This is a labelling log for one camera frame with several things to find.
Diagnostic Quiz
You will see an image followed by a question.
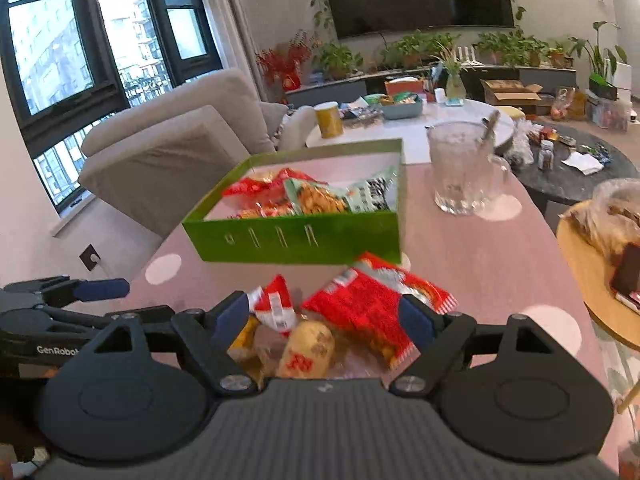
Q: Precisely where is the light green snack bag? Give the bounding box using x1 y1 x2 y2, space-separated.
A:
284 167 399 214

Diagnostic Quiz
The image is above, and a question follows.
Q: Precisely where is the yellow red snack bag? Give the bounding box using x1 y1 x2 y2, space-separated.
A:
222 167 318 219

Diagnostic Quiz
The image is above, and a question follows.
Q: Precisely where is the small red white packet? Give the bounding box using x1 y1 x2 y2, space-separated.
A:
247 274 297 337

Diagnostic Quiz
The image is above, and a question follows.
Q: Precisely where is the pink dotted tablecloth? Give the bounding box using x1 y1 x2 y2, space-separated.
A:
120 165 608 382

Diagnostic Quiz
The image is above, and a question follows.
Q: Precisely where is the yellow wrapped snack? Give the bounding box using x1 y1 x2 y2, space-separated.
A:
276 321 335 379

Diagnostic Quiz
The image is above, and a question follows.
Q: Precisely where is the green cardboard box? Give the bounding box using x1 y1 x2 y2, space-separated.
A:
182 140 405 264

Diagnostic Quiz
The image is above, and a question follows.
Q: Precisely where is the round wooden side table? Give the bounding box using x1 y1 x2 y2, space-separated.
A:
555 199 640 416

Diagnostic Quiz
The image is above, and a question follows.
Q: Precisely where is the glass mug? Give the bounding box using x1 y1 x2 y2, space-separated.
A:
427 114 512 216

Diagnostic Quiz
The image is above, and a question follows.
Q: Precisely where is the beige armchair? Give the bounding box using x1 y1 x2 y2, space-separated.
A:
79 68 317 237

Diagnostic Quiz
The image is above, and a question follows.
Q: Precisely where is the smartphone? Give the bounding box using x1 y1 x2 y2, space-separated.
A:
611 244 640 313

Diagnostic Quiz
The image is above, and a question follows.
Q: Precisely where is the small spice jar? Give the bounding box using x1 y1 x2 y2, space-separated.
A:
538 139 554 171

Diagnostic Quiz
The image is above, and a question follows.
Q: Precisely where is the clear plastic bag of food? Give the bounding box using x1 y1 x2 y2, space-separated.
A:
563 178 640 264

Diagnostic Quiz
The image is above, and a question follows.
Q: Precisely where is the dark round marble table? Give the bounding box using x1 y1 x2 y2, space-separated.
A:
514 124 639 214

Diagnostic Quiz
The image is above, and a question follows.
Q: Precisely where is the white oval coffee table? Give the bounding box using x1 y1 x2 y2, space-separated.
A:
306 100 495 165

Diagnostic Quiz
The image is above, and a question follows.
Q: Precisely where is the white tissue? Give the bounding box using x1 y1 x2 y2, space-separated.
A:
563 152 604 176

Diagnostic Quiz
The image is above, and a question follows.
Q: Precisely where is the blue snack tray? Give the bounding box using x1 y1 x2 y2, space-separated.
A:
381 93 423 120

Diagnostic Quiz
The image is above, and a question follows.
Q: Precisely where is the yellow canister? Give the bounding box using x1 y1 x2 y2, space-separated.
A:
314 101 344 139

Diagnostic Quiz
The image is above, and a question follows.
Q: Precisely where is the glass vase with plant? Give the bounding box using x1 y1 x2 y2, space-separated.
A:
436 41 466 104

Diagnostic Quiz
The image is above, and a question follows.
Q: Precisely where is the cardboard box on floor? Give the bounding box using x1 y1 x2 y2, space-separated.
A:
482 79 542 106

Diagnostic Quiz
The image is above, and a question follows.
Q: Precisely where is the red flower arrangement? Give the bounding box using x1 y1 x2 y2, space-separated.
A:
255 29 321 93

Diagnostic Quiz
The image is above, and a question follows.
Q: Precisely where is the tall potted leafy plant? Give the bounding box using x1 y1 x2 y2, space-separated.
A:
568 21 628 101

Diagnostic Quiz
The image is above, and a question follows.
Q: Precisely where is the black window frame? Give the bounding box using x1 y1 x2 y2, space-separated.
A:
1 0 222 211

